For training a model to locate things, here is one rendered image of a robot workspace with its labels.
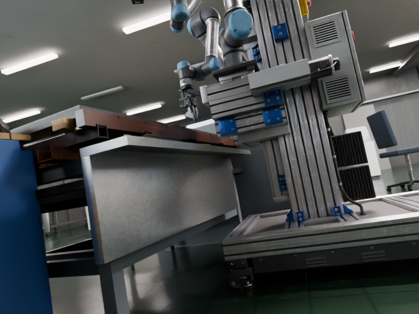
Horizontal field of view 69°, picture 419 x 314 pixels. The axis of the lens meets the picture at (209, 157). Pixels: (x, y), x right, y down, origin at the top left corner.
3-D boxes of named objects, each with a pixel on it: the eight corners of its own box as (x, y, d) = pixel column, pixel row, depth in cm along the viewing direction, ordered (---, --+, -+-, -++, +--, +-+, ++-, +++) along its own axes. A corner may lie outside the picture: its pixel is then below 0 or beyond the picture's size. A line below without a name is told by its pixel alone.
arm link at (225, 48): (241, 58, 167) (237, 34, 168) (249, 46, 154) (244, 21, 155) (220, 60, 165) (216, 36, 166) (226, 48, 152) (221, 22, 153)
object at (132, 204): (95, 264, 98) (80, 157, 101) (233, 208, 217) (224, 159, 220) (105, 263, 96) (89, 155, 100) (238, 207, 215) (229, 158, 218)
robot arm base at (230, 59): (253, 73, 164) (250, 55, 165) (249, 63, 150) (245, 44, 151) (226, 80, 168) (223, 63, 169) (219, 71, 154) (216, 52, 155)
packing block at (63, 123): (52, 131, 111) (50, 121, 111) (63, 133, 115) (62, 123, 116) (63, 128, 108) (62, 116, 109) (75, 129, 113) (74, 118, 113)
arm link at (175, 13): (187, 25, 151) (184, 4, 152) (190, 12, 140) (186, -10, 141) (172, 27, 150) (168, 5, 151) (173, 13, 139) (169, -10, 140)
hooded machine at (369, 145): (351, 180, 771) (340, 132, 783) (376, 176, 754) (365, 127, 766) (355, 181, 705) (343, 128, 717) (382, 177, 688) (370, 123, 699)
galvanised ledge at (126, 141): (80, 157, 101) (79, 148, 102) (224, 159, 220) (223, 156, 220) (128, 144, 93) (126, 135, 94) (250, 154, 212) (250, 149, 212)
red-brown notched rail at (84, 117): (77, 128, 108) (74, 111, 108) (233, 147, 255) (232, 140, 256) (85, 124, 106) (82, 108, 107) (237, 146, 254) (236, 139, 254)
